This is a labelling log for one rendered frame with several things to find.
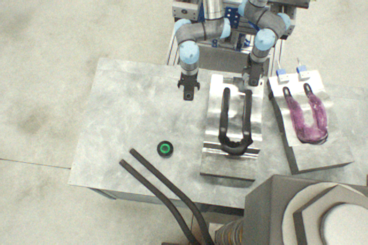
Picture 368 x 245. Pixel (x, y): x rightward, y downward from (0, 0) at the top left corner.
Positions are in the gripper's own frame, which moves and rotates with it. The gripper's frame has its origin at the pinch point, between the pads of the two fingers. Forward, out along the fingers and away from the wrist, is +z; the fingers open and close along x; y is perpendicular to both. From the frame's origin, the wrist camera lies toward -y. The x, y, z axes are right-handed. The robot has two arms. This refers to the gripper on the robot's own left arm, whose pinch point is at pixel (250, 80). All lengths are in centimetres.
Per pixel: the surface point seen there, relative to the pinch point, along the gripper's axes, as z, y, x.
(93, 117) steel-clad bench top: 11, -26, 77
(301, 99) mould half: 3.2, -5.5, -26.2
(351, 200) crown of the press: -114, -72, 4
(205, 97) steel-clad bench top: 10.7, -7.1, 20.9
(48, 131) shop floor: 91, -16, 137
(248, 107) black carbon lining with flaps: 2.8, -13.4, -0.7
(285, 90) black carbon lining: 5.8, 0.0, -18.9
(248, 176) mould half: 4.7, -46.9, -3.4
